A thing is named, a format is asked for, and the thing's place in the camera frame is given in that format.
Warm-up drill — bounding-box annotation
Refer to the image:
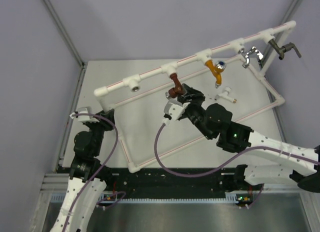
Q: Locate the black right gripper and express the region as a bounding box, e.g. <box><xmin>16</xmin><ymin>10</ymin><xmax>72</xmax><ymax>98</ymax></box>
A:
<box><xmin>177</xmin><ymin>83</ymin><xmax>214</xmax><ymax>140</ymax></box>

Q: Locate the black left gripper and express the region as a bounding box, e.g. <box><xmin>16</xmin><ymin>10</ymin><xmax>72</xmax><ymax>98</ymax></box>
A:
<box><xmin>86</xmin><ymin>109</ymin><xmax>116</xmax><ymax>156</ymax></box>

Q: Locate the brown faucet chrome knob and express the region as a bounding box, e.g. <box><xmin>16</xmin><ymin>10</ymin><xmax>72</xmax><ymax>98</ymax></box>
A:
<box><xmin>165</xmin><ymin>73</ymin><xmax>185</xmax><ymax>100</ymax></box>

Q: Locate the white pipe frame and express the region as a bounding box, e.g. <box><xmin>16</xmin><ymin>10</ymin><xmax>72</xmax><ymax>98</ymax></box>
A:
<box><xmin>93</xmin><ymin>19</ymin><xmax>297</xmax><ymax>173</ymax></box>

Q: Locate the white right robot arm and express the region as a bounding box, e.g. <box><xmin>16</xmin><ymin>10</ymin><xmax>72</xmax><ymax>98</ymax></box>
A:
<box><xmin>177</xmin><ymin>83</ymin><xmax>320</xmax><ymax>193</ymax></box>

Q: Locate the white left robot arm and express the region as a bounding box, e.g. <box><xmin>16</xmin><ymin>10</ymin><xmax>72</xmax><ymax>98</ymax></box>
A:
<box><xmin>51</xmin><ymin>107</ymin><xmax>115</xmax><ymax>232</ymax></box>

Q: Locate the white plastic faucet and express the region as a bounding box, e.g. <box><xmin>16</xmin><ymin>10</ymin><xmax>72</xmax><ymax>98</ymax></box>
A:
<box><xmin>214</xmin><ymin>86</ymin><xmax>237</xmax><ymax>104</ymax></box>

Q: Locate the orange faucet blue cap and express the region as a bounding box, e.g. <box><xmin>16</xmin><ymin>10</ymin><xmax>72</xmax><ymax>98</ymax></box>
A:
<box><xmin>204</xmin><ymin>59</ymin><xmax>227</xmax><ymax>88</ymax></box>

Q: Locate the chrome lever faucet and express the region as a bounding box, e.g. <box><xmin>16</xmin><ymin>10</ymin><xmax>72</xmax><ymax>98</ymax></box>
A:
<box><xmin>238</xmin><ymin>46</ymin><xmax>265</xmax><ymax>69</ymax></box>

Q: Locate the dark grey lever faucet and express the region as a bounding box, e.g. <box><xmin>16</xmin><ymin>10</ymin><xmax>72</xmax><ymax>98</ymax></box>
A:
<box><xmin>268</xmin><ymin>39</ymin><xmax>302</xmax><ymax>60</ymax></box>

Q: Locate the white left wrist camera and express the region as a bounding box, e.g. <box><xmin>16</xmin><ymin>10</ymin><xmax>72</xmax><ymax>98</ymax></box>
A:
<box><xmin>69</xmin><ymin>106</ymin><xmax>98</xmax><ymax>123</ymax></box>

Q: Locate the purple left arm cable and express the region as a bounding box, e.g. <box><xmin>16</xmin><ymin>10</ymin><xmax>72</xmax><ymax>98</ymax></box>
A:
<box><xmin>61</xmin><ymin>113</ymin><xmax>127</xmax><ymax>232</ymax></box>

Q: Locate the aluminium frame rail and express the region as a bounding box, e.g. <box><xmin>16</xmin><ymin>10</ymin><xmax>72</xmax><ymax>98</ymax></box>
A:
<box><xmin>40</xmin><ymin>173</ymin><xmax>69</xmax><ymax>193</ymax></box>

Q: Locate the white slotted cable duct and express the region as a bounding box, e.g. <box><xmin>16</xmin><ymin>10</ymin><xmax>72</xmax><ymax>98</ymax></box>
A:
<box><xmin>49</xmin><ymin>191</ymin><xmax>252</xmax><ymax>205</ymax></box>

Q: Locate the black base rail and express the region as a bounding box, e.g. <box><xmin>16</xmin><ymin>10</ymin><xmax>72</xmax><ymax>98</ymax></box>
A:
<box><xmin>104</xmin><ymin>167</ymin><xmax>262</xmax><ymax>200</ymax></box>

